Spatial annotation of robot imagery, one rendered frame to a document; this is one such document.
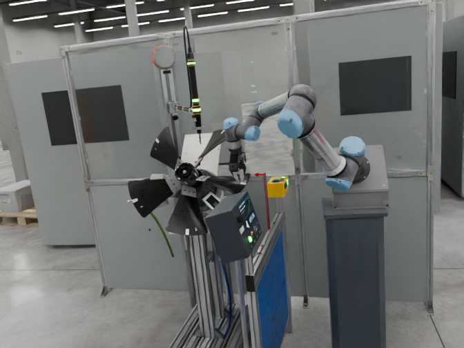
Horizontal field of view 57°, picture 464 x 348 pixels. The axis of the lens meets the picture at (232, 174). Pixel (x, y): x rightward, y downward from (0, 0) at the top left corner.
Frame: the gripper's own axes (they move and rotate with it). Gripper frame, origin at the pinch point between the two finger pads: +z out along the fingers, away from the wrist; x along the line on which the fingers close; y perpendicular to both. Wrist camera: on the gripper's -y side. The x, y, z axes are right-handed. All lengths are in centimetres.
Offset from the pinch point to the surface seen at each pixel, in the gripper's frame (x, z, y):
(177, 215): 32.5, 9.5, -18.5
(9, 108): 497, 86, 382
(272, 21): -10, -61, 99
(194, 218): 24.7, 14.1, -14.9
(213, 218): -10, -30, -72
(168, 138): 46, -17, 22
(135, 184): 61, -1, -3
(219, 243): -12, -20, -75
